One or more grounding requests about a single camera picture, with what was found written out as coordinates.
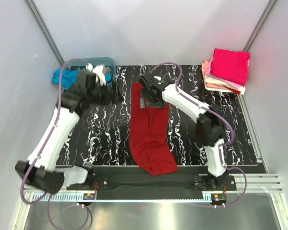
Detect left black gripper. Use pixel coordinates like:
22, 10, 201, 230
87, 80, 123, 107

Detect dark red t shirt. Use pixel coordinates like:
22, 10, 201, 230
129, 83, 178, 176

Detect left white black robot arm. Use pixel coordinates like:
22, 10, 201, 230
15, 70, 123, 195

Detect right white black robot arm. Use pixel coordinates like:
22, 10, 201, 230
139, 73, 228, 190

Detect clear blue plastic bin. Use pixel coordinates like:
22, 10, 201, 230
66, 57, 116, 92

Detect black marble pattern mat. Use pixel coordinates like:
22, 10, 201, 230
57, 65, 258, 166

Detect blue t shirt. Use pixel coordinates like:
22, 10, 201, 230
50, 68, 112, 90

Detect folded white t shirt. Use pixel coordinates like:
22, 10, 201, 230
204, 74, 246, 95

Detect folded light pink t shirt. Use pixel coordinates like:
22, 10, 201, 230
202, 61, 245, 92

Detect folded salmon t shirt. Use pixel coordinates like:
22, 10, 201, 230
202, 60, 230, 92

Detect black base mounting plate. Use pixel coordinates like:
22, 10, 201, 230
67, 166, 237, 201

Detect folded red t shirt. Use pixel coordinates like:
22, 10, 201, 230
224, 86, 241, 94

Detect folded magenta t shirt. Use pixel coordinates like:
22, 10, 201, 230
210, 48, 251, 86

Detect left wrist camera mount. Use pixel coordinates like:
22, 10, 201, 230
86, 63, 107, 86

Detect left aluminium frame post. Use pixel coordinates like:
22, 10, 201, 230
24, 0, 64, 66

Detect aluminium frame post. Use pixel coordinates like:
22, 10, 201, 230
243, 0, 278, 52
24, 0, 64, 66

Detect aluminium front rail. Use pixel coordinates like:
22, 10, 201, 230
22, 174, 284, 193

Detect right aluminium frame post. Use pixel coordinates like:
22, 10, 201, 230
243, 0, 278, 52

